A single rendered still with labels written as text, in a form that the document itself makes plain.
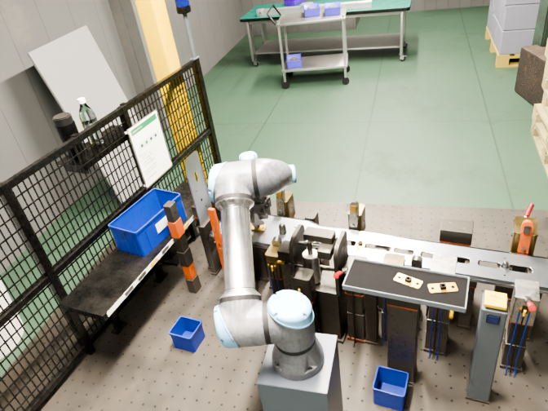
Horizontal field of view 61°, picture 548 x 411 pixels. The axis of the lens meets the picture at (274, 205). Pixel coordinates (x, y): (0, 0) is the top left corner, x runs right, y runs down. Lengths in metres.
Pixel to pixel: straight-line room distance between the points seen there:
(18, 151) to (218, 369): 2.93
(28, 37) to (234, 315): 3.69
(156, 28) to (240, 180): 1.22
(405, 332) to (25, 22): 3.89
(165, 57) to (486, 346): 1.85
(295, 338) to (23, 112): 3.56
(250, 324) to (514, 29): 5.82
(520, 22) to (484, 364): 5.37
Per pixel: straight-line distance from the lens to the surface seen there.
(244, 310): 1.27
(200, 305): 2.22
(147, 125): 2.25
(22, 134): 4.42
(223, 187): 1.36
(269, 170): 1.36
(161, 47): 2.43
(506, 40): 6.68
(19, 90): 4.44
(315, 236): 1.69
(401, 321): 1.62
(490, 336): 1.61
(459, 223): 2.02
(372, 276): 1.56
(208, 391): 1.92
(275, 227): 2.06
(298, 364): 1.35
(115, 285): 1.97
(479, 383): 1.79
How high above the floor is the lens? 2.23
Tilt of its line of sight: 34 degrees down
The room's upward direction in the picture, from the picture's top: 9 degrees counter-clockwise
